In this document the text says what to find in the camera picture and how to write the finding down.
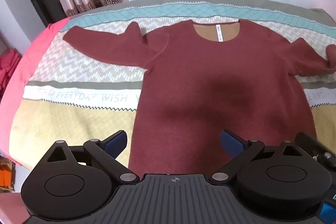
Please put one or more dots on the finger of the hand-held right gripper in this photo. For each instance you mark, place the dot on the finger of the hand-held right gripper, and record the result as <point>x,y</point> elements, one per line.
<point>320,150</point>

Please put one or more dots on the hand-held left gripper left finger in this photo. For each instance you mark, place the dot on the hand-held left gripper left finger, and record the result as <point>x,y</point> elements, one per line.
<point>115,144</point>

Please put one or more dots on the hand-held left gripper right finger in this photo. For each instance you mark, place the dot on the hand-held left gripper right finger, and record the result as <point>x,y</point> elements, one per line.
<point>232,144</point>

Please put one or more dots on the maroon sweater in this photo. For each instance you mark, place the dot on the maroon sweater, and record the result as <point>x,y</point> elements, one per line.
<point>210,77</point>

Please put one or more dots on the red clothes pile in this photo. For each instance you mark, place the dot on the red clothes pile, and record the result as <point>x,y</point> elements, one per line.
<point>8,69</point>

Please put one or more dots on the patterned quilt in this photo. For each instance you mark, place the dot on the patterned quilt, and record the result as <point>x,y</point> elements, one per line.
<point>78,119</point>

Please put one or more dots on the orange box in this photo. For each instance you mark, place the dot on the orange box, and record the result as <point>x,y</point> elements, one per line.
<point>6,174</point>

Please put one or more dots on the pink bed sheet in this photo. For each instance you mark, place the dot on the pink bed sheet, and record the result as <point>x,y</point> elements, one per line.
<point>26,69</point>

